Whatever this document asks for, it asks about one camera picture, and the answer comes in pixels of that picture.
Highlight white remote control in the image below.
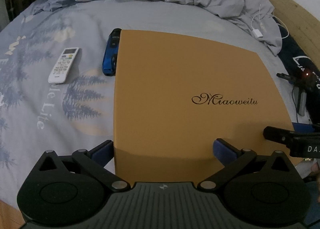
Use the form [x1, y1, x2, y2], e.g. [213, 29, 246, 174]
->
[48, 47, 80, 85]

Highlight black tripod camera device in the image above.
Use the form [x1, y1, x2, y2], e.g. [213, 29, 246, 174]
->
[276, 68, 320, 117]

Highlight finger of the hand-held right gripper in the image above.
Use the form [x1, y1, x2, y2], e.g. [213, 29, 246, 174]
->
[263, 126, 295, 147]
[292, 123, 314, 133]

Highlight blue handheld device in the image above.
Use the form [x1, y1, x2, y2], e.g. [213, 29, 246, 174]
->
[102, 28, 122, 77]

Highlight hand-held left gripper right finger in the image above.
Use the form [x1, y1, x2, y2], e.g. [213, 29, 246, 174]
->
[197, 138, 304, 191]

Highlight white charger cable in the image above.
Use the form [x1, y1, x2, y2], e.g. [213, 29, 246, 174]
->
[250, 4, 290, 38]

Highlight orange cardboard box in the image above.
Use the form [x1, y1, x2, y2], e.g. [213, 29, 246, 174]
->
[112, 29, 296, 182]

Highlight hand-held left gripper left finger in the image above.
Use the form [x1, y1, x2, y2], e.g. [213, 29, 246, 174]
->
[26, 140, 130, 192]

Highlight dark blue printed pillow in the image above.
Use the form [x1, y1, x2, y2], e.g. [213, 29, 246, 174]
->
[272, 15, 320, 129]

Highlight wooden headboard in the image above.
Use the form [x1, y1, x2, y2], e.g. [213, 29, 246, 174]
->
[264, 0, 320, 70]

